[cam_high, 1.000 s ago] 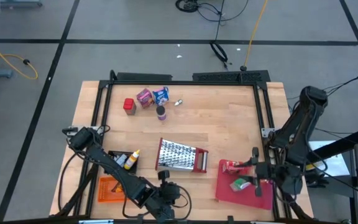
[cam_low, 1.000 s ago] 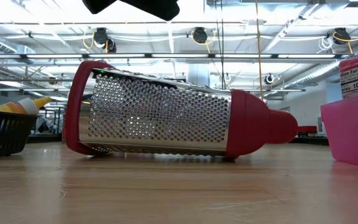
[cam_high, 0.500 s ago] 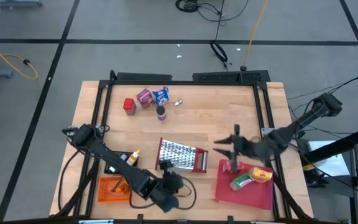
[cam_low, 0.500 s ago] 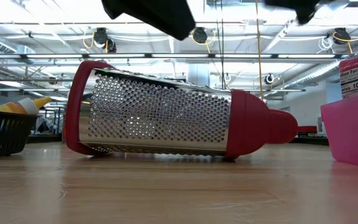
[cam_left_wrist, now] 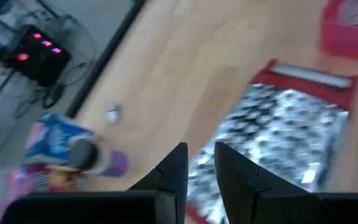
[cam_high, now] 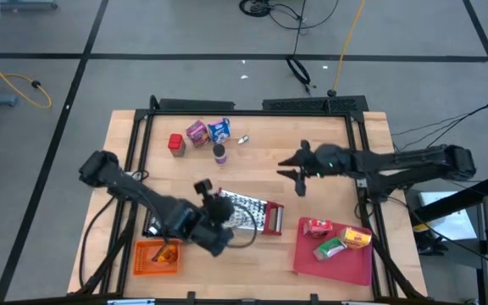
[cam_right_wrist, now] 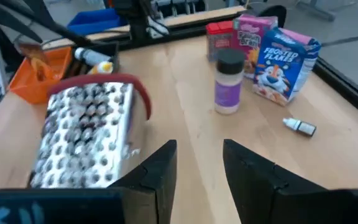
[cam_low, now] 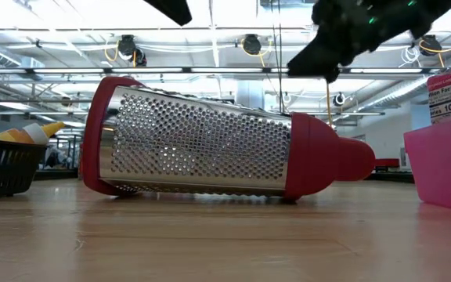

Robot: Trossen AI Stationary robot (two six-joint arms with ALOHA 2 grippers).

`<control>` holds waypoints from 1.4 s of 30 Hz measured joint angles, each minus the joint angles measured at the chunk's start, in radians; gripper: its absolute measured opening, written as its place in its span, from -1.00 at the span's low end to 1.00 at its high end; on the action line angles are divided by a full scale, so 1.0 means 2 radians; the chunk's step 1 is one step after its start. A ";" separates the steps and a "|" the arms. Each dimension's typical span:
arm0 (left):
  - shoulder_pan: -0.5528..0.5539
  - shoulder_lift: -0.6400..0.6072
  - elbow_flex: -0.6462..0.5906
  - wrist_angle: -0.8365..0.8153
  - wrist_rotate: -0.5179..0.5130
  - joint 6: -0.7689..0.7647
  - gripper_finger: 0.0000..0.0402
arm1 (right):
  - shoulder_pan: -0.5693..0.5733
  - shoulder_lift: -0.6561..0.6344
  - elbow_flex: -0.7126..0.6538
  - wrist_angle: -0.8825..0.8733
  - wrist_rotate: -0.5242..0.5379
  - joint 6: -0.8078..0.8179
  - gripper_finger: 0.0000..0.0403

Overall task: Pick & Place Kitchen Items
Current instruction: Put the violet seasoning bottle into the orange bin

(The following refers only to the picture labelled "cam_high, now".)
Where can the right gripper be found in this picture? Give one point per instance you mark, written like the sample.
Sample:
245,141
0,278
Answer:
328,161

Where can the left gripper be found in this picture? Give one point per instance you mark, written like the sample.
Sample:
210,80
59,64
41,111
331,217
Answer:
220,210

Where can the black-lidded purple-label spice shaker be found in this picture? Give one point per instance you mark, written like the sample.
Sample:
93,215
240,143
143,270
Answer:
220,154

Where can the patterned spice tin red lid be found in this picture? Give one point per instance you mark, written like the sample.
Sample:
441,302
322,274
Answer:
176,144

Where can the purple Raisin Bran box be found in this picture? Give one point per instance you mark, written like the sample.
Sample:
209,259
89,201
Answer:
197,134

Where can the blue Frosted Flakes box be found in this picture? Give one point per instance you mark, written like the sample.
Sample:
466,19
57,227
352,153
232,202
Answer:
219,130

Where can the red Froot Loops box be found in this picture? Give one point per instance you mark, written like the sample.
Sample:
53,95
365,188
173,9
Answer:
317,228

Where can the green packet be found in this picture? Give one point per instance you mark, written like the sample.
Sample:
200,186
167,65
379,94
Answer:
330,248

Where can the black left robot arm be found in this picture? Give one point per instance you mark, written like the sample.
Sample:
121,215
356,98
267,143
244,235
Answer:
142,197

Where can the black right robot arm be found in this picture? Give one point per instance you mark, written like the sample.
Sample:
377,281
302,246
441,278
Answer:
417,163

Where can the red-framed metal box grater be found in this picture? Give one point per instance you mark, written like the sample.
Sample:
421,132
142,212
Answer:
248,212

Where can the black plastic basket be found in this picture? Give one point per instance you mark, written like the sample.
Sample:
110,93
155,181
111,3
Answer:
150,224

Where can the black perforated panel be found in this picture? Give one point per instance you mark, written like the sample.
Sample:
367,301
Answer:
312,104

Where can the black flat bar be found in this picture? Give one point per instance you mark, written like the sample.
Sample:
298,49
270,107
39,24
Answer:
197,104

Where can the yellow-orange small carton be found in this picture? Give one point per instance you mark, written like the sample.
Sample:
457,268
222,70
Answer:
355,238

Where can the orange plastic basket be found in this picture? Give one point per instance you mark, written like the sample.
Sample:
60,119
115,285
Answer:
142,264

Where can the red plastic tray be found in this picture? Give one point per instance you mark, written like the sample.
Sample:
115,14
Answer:
337,271

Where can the white sheet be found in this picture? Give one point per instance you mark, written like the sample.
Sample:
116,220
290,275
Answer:
456,224

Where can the black aluminium table frame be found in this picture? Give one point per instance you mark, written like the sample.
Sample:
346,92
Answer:
248,113

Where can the black frame hook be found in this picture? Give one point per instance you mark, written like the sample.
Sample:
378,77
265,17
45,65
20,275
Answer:
154,102

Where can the black frame clamp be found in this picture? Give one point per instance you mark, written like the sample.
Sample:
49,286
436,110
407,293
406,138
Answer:
314,297
191,295

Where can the silver frame bracket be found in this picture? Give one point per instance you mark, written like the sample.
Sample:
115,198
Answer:
129,302

